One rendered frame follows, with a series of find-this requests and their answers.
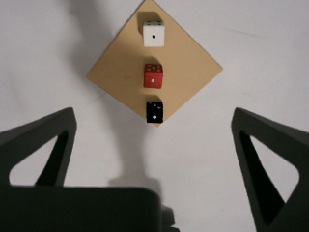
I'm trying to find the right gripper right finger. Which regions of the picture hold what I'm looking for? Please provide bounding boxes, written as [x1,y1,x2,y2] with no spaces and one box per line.
[231,107,309,232]

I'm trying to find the black die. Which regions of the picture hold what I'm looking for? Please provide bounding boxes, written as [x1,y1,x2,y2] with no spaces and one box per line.
[146,101,163,124]

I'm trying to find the grey die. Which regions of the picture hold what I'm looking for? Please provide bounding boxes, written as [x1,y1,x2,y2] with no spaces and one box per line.
[143,21,164,46]

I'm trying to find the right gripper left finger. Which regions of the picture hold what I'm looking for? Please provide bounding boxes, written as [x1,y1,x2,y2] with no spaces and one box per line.
[0,107,77,186]

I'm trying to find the tan square mat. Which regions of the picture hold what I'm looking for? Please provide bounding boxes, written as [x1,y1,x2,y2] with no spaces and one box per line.
[86,0,223,123]

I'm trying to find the red die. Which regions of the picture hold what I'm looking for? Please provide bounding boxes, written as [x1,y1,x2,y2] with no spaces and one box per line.
[143,64,163,89]

